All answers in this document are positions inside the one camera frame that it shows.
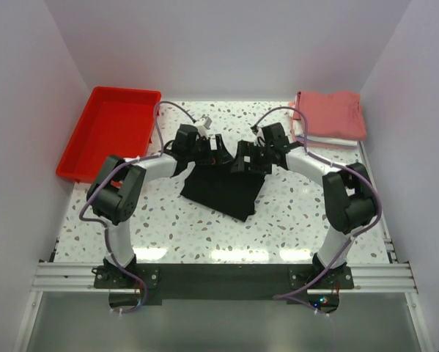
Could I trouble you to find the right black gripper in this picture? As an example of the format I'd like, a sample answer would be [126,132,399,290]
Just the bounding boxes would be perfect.
[230,141,273,176]

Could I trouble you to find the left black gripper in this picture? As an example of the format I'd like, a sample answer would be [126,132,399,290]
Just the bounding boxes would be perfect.
[185,134,232,166]

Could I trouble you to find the black t shirt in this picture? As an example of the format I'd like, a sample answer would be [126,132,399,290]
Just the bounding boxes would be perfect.
[180,164,265,221]

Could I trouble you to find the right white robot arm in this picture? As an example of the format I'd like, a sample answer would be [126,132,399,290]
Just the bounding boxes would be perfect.
[232,122,382,288]

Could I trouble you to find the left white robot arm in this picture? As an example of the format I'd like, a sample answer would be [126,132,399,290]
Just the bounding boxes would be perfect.
[79,124,234,287]

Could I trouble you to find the lavender folded t shirt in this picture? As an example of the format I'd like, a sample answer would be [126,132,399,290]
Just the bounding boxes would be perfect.
[307,136,358,148]

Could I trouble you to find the pink folded t shirt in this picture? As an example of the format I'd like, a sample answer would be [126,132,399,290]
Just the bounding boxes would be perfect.
[293,90,367,142]

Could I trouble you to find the red plastic tray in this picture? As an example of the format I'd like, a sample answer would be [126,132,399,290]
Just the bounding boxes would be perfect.
[56,86,161,183]

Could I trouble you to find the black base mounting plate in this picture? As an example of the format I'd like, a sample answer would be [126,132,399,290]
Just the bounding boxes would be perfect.
[93,262,354,313]

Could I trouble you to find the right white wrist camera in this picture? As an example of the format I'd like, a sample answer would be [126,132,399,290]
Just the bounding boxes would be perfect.
[255,129,266,147]

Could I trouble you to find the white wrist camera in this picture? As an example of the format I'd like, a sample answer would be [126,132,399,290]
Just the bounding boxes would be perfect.
[255,129,266,147]
[194,116,212,136]

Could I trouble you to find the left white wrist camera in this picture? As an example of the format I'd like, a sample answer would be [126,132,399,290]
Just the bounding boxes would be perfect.
[194,116,212,136]

